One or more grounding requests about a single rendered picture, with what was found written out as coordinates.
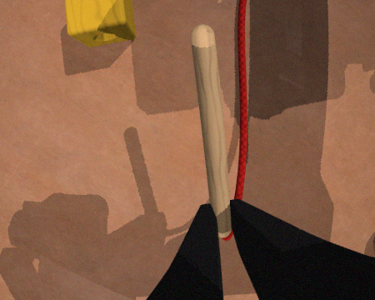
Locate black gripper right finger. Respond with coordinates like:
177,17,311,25
230,199,375,300

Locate wooden stick with red string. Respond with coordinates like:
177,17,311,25
191,0,248,241

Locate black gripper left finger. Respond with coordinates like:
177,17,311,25
147,203,224,300

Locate yellow-brown wooden block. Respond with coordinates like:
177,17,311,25
64,0,137,47

